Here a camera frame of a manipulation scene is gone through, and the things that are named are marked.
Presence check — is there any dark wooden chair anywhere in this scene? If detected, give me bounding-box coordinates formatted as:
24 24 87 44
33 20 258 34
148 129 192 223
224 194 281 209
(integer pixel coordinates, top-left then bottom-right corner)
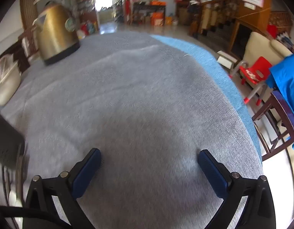
252 91 294 161

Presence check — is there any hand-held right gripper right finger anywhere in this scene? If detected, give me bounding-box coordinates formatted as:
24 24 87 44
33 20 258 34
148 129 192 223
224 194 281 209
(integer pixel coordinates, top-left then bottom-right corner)
198 149 276 229

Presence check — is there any white step box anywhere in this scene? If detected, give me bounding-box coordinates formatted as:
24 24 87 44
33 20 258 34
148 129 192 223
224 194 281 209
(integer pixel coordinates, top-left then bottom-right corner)
217 51 237 69

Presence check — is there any orange cardboard box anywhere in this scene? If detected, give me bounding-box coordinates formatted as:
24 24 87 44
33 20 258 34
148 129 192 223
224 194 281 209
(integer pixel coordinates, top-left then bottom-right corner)
150 12 165 27

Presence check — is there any wooden cabinet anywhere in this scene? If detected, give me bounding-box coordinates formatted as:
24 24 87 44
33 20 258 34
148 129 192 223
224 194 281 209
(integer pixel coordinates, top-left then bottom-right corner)
229 0 273 55

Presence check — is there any light blue table cloth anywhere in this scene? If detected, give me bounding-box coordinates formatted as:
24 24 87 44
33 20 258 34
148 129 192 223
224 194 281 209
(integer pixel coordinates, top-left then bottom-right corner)
150 35 262 163

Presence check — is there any white plastic basin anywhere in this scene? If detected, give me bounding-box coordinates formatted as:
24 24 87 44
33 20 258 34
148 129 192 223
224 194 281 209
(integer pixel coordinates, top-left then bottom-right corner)
0 55 21 106

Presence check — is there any clear plastic bag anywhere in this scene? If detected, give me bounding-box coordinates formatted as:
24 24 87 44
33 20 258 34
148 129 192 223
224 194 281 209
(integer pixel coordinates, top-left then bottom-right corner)
0 54 18 86

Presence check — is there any glass display cabinet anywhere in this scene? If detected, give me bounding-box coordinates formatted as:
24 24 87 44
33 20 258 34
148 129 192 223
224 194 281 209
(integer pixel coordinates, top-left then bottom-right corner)
73 0 100 36

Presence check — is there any bright blue cloth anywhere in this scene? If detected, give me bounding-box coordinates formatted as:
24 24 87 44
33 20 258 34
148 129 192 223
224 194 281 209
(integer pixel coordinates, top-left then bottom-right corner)
265 51 294 151

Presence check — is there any grey tablecloth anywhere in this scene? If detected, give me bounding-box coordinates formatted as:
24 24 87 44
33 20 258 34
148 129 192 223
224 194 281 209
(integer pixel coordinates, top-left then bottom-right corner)
0 31 263 229

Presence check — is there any red child chair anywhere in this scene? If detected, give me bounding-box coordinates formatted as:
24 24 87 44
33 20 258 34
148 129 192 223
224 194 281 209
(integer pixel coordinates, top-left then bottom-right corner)
229 57 273 105

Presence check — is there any dark grey utensil holder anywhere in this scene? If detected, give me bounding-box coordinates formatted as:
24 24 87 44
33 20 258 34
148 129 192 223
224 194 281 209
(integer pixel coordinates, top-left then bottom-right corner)
0 110 25 170

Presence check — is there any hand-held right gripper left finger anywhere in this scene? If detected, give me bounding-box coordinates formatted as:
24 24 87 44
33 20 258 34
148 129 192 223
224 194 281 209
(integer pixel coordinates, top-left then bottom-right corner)
23 148 101 229

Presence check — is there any gold electric kettle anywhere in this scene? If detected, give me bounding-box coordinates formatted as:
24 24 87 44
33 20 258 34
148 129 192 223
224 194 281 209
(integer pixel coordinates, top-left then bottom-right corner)
32 1 80 66

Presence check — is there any wooden stair railing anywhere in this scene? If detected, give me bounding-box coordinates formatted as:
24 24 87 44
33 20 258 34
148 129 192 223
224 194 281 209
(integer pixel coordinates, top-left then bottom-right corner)
189 0 243 39

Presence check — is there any cream armchair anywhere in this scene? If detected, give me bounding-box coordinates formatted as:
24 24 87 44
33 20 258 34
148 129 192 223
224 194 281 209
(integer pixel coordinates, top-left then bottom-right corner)
243 31 294 93

